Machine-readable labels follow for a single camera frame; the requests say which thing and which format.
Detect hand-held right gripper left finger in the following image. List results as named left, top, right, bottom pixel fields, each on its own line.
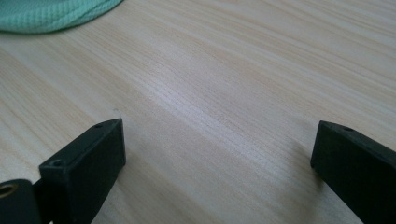
left=38, top=118, right=127, bottom=224

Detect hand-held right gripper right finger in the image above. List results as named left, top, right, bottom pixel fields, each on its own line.
left=309, top=119, right=396, bottom=224

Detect green and blue-striped cloth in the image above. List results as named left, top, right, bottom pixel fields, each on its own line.
left=0, top=0, right=124, bottom=35

